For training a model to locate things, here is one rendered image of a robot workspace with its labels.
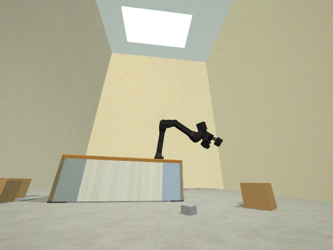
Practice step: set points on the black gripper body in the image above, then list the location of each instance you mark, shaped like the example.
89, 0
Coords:
218, 140

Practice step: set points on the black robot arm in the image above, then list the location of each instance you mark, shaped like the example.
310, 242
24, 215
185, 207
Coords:
194, 136

